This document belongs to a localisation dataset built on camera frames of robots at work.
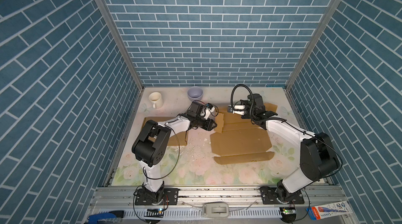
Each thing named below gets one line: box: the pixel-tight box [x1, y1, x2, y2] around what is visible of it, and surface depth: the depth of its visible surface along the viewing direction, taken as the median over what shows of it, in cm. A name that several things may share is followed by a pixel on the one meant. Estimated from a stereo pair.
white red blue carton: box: [305, 200, 354, 221], surface depth 71 cm
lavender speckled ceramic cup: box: [187, 86, 204, 102], surface depth 114 cm
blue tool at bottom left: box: [87, 210, 125, 224], surface depth 70 cm
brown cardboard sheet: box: [209, 103, 278, 165], surface depth 93 cm
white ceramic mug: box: [148, 91, 164, 109], surface depth 105 cm
